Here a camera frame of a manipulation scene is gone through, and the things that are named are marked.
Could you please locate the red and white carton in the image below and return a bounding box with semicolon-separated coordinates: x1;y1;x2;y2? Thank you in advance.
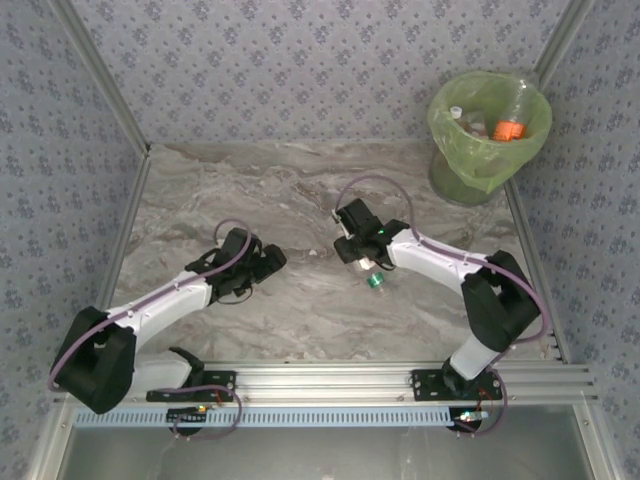
353;255;389;296

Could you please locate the orange label plastic bottle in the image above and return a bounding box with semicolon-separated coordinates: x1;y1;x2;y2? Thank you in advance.
492;79;539;144

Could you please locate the grey metal mesh bin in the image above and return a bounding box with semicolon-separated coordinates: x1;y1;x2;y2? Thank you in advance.
428;149;501;207

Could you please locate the green-lined trash bin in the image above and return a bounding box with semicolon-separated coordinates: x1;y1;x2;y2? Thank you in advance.
425;69;554;196

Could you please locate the small black controller board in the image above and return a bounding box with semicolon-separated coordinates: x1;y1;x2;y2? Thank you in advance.
166;405;210;435
449;407;489;434

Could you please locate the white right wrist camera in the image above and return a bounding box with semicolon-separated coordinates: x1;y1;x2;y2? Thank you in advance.
330;209;351;239

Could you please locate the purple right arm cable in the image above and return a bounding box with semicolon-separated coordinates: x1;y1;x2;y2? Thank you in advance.
333;173;549;381

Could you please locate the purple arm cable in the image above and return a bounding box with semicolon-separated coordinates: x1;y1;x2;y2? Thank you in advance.
333;173;549;381
45;219;251;392

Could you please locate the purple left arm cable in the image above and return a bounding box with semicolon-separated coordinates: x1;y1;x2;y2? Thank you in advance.
45;219;251;392

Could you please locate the aluminium side rail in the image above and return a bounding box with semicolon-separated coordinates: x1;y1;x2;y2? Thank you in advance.
502;177;572;365
24;144;154;480

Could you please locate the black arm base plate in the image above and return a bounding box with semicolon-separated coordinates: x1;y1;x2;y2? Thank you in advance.
410;368;504;402
145;368;237;402

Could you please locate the aluminium frame rail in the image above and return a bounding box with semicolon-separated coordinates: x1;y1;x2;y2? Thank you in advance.
49;362;600;407

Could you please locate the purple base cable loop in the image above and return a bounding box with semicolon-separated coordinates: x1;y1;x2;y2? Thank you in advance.
172;383;245;442
455;372;512;439

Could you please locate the light blue slotted cable duct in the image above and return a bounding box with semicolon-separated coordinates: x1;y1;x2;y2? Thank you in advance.
74;407;454;429

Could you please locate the aluminium frame post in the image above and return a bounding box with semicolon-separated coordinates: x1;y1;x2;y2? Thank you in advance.
47;0;154;156
529;0;599;94

